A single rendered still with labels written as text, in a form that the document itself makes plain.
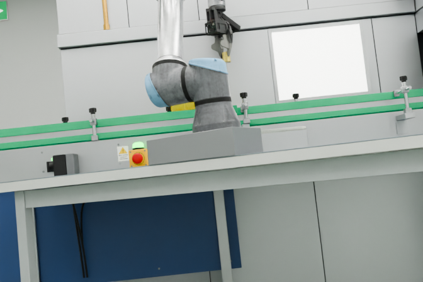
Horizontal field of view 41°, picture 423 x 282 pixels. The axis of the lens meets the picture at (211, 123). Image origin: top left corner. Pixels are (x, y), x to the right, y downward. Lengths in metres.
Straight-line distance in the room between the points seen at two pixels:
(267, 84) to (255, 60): 0.12
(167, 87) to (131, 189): 0.35
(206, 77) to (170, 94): 0.13
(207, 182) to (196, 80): 0.31
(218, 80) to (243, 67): 0.83
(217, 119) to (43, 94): 4.17
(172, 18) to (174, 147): 0.45
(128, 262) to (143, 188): 0.54
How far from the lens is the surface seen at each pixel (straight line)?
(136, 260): 2.30
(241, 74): 2.55
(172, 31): 1.88
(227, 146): 1.65
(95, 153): 2.28
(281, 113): 2.38
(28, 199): 2.08
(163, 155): 1.73
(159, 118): 2.27
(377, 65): 2.70
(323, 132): 2.38
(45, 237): 2.35
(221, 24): 2.43
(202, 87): 1.73
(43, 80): 5.79
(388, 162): 1.60
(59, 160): 2.23
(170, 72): 1.79
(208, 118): 1.71
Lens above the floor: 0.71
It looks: 5 degrees up
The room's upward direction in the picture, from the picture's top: 6 degrees counter-clockwise
